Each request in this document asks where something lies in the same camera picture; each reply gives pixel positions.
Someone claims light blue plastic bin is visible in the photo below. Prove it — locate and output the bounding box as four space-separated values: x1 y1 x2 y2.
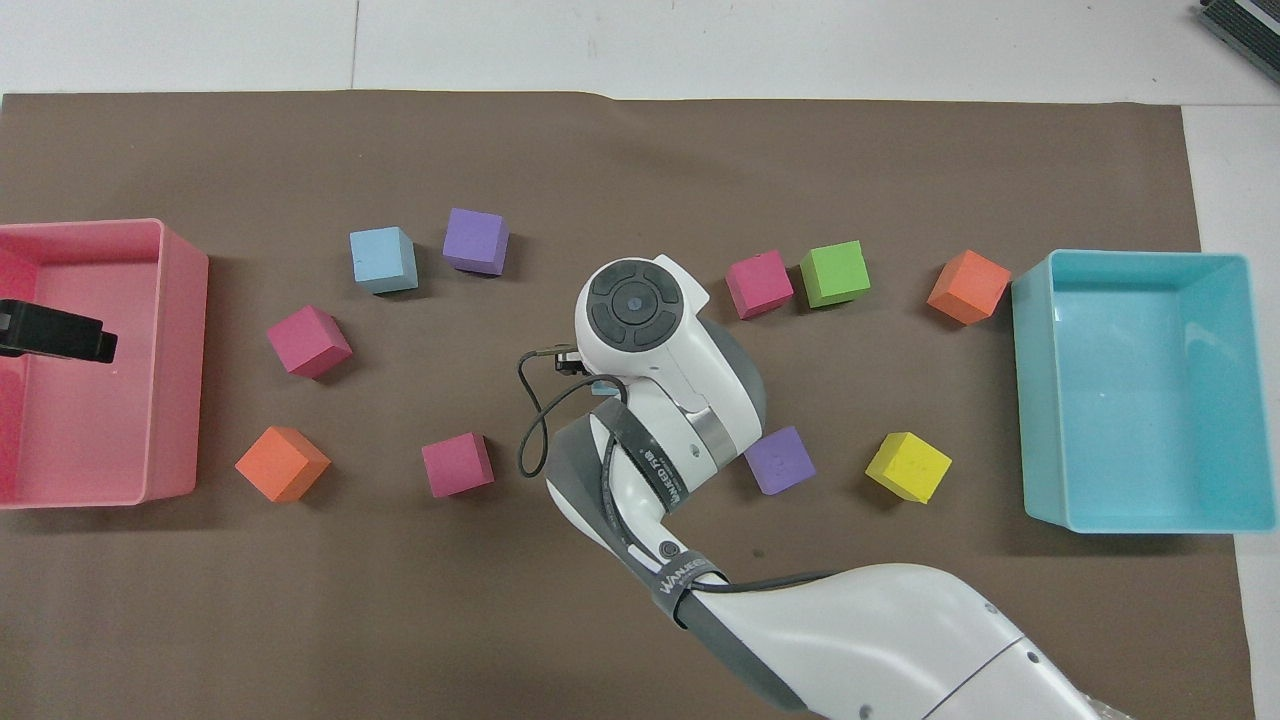
1011 249 1280 535

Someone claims orange block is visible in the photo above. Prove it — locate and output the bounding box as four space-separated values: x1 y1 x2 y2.
926 249 1013 327
234 425 332 504

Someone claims green block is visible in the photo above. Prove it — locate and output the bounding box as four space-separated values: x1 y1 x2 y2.
799 239 872 309

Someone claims purple block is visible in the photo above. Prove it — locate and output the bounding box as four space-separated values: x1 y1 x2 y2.
442 207 510 277
745 424 817 497

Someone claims yellow block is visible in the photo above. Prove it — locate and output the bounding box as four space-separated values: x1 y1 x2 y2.
864 431 953 505

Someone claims magenta block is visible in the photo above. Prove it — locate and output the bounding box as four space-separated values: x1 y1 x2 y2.
266 304 354 380
421 431 496 500
724 249 795 321

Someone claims black stand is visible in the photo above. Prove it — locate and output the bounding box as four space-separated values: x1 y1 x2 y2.
1197 0 1280 57

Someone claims pink plastic bin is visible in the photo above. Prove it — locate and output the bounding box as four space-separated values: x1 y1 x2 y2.
0 218 210 511

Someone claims black cable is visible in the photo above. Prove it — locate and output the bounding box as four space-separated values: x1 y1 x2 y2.
516 344 604 479

